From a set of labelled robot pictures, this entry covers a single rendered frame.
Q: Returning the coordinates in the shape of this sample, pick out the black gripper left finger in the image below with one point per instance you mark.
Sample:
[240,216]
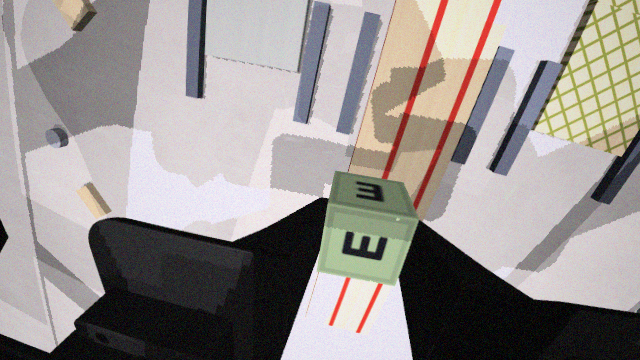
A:
[257,282]

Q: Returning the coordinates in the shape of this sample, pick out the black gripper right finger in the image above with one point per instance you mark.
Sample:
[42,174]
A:
[456,309]

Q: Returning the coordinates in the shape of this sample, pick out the tan cube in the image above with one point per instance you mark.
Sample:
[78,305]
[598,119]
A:
[77,13]

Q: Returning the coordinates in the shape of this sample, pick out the green labelled cube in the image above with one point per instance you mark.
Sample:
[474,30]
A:
[369,225]

